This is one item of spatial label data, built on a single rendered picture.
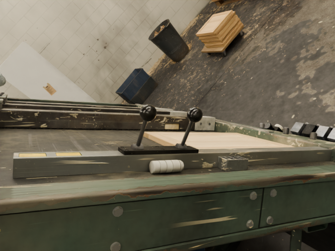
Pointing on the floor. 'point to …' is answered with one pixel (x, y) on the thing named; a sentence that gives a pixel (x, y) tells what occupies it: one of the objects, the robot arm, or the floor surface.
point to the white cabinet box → (39, 77)
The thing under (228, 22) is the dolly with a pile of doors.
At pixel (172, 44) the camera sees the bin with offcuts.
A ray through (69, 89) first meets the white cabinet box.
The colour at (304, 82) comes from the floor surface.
